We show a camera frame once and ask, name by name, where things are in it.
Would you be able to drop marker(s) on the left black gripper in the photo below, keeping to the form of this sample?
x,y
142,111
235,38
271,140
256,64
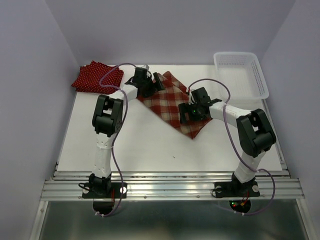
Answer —
x,y
159,87

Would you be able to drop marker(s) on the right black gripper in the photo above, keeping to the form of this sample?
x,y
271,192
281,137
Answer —
x,y
184,107

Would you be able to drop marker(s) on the red white plaid skirt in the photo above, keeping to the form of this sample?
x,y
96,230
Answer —
x,y
165,104

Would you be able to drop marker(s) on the red polka dot skirt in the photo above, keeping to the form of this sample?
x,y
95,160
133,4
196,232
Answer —
x,y
91,84
98,69

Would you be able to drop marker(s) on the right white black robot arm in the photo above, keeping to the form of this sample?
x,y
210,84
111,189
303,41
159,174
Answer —
x,y
255,133

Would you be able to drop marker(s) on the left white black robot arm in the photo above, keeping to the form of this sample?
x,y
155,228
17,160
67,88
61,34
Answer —
x,y
108,118

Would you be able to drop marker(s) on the white plastic basket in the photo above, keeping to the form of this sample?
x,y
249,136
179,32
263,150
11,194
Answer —
x,y
241,72

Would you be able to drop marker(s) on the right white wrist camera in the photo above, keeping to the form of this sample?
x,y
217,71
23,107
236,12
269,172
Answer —
x,y
190,97

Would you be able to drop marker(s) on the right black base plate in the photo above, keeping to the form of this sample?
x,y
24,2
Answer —
x,y
234,190

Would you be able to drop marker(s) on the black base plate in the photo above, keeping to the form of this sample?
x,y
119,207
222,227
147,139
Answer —
x,y
234,190
116,191

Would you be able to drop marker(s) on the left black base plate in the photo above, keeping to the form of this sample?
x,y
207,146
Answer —
x,y
116,191

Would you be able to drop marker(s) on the aluminium rail frame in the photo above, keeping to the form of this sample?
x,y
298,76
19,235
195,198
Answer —
x,y
156,185

